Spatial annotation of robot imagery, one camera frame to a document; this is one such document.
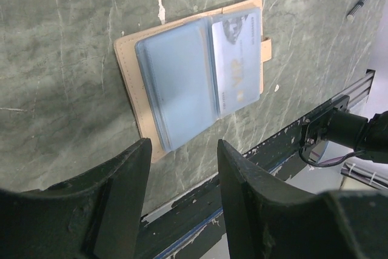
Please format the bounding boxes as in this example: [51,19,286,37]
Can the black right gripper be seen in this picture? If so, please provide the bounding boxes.
[298,95,387,168]

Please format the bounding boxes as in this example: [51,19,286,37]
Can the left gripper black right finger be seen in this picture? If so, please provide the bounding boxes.
[217,140,387,258]

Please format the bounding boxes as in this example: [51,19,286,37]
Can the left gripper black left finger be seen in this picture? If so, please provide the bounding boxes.
[1,138,152,258]

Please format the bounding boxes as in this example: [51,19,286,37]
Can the beige leather card holder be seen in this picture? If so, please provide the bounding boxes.
[113,0,272,163]

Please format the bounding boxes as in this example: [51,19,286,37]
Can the thin black metal rod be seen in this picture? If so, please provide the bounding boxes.
[346,0,367,21]

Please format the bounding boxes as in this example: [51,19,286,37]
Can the aluminium frame extrusion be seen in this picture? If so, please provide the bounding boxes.
[332,69,375,110]

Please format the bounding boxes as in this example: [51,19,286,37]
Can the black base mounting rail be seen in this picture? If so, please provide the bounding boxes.
[133,95,351,259]

